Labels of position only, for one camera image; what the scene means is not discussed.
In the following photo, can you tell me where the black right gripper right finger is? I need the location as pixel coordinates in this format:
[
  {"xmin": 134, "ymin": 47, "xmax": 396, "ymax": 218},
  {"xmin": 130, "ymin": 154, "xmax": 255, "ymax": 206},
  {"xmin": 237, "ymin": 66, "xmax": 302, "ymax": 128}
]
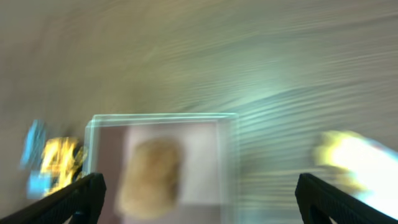
[{"xmin": 295, "ymin": 173, "xmax": 397, "ymax": 224}]

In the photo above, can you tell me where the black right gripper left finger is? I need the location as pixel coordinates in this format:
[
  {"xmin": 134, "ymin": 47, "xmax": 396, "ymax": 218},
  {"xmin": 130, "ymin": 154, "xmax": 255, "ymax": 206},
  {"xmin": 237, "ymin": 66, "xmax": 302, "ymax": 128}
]
[{"xmin": 1, "ymin": 173, "xmax": 106, "ymax": 224}]

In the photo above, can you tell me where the yellow blue toy excavator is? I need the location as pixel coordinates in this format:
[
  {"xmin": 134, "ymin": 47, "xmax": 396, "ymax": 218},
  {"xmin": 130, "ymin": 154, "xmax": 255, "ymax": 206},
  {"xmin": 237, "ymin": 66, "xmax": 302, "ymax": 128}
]
[{"xmin": 20, "ymin": 119, "xmax": 86, "ymax": 199}]

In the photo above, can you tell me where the white yellow plush duck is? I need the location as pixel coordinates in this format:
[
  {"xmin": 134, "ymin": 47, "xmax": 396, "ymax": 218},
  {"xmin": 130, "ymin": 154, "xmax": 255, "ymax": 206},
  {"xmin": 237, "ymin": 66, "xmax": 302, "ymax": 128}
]
[{"xmin": 313, "ymin": 131, "xmax": 397, "ymax": 219}]

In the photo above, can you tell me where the brown plush toy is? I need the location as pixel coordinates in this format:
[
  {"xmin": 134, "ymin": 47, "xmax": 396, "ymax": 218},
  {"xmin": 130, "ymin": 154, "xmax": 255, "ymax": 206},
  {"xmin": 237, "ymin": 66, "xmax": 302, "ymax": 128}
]
[{"xmin": 115, "ymin": 137, "xmax": 183, "ymax": 220}]

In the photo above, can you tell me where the white cardboard box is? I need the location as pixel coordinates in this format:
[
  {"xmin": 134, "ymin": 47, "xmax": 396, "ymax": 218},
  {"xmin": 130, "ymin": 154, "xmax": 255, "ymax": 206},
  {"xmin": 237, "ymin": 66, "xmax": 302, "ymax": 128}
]
[{"xmin": 83, "ymin": 113, "xmax": 239, "ymax": 224}]

